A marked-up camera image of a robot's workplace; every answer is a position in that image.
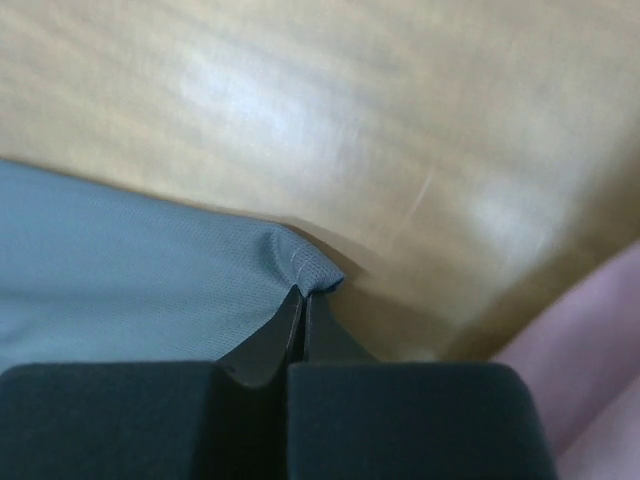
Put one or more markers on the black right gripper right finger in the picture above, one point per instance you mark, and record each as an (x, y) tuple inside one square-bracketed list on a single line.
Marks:
[(350, 416)]

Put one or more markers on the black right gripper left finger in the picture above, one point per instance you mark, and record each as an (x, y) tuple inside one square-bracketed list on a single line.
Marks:
[(153, 420)]

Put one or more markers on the dark grey t shirt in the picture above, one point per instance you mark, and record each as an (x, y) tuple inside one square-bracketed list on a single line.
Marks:
[(90, 273)]

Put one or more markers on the dusty pink folded shirt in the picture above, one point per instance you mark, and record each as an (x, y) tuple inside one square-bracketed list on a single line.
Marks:
[(580, 360)]

